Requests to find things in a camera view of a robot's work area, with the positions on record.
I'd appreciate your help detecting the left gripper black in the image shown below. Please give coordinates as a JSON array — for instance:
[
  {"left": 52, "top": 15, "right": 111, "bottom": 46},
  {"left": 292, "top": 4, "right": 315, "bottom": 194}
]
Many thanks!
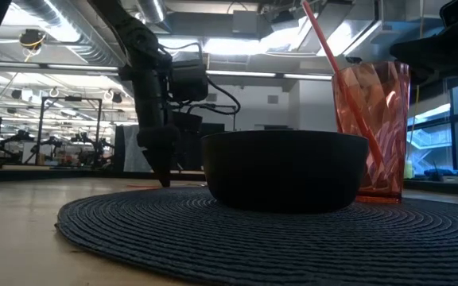
[{"left": 119, "top": 59, "right": 204, "bottom": 188}]

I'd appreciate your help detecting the orange plastic spoon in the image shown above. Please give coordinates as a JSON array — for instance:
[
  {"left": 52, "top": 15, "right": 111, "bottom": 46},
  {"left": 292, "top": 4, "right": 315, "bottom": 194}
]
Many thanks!
[{"left": 125, "top": 182, "right": 165, "bottom": 189}]

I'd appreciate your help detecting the red plastic drinking straw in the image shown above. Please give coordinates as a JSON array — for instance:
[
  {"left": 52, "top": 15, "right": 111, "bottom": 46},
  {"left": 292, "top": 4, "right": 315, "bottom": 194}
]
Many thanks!
[{"left": 301, "top": 0, "right": 385, "bottom": 170}]

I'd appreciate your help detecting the grey hanging cloth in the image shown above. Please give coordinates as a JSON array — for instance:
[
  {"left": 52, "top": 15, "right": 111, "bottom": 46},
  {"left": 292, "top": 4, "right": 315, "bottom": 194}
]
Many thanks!
[{"left": 123, "top": 125, "right": 151, "bottom": 172}]

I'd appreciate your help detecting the orange faceted plastic cup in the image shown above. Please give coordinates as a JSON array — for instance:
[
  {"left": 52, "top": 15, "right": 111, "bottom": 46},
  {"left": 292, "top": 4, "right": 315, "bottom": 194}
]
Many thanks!
[{"left": 331, "top": 60, "right": 412, "bottom": 205}]

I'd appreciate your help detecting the round dark blue woven placemat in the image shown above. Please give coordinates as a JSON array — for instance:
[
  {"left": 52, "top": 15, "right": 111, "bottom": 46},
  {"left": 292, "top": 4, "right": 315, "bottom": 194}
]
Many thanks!
[{"left": 55, "top": 186, "right": 458, "bottom": 286}]

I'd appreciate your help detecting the blue bundle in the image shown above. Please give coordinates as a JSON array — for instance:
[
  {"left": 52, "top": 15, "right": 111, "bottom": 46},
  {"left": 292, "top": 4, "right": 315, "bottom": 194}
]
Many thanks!
[{"left": 423, "top": 168, "right": 458, "bottom": 182}]

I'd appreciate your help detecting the black bowl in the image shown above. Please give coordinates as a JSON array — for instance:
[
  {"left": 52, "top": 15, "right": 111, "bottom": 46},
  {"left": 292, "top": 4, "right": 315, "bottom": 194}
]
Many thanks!
[{"left": 201, "top": 129, "right": 370, "bottom": 214}]

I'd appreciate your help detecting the long ceiling light strip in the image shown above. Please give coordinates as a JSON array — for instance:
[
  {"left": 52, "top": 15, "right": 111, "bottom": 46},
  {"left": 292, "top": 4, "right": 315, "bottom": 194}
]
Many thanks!
[
  {"left": 0, "top": 62, "right": 119, "bottom": 75},
  {"left": 204, "top": 69, "right": 333, "bottom": 81}
]

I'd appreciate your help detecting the bright ceiling light panel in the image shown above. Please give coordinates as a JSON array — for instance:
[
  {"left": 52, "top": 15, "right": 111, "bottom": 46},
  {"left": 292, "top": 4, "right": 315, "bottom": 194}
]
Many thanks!
[{"left": 157, "top": 35, "right": 305, "bottom": 56}]

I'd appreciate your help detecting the grey ceiling box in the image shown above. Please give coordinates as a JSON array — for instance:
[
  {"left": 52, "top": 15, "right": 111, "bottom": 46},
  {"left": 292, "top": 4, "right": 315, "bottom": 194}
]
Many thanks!
[{"left": 231, "top": 10, "right": 260, "bottom": 35}]

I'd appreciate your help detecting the black ceiling device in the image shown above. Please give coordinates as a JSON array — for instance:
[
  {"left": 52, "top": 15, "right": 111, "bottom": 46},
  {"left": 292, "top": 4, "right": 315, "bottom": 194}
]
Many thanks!
[{"left": 18, "top": 28, "right": 48, "bottom": 52}]

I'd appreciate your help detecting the black window frame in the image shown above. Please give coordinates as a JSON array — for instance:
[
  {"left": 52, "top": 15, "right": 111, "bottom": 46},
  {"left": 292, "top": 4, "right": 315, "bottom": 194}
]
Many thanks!
[{"left": 406, "top": 77, "right": 458, "bottom": 180}]

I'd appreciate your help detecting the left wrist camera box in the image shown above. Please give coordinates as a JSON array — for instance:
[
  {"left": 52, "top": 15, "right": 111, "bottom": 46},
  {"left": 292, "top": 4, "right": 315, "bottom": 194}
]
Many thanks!
[{"left": 168, "top": 59, "right": 209, "bottom": 103}]

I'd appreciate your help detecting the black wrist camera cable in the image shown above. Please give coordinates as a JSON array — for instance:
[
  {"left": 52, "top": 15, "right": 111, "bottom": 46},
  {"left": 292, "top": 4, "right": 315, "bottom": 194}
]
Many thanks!
[{"left": 204, "top": 75, "right": 242, "bottom": 117}]

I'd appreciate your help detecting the black table edge rail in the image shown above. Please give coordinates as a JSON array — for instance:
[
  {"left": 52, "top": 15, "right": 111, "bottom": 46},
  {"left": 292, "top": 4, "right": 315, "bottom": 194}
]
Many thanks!
[{"left": 0, "top": 164, "right": 458, "bottom": 198}]

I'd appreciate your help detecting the black frame stand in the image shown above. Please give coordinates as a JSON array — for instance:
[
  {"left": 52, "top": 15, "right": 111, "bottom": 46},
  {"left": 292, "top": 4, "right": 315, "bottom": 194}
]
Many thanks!
[{"left": 37, "top": 96, "right": 103, "bottom": 166}]

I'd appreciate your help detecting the smooth silver ceiling duct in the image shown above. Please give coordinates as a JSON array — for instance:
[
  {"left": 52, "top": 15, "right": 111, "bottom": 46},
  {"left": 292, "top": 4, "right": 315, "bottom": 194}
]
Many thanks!
[{"left": 135, "top": 0, "right": 167, "bottom": 24}]

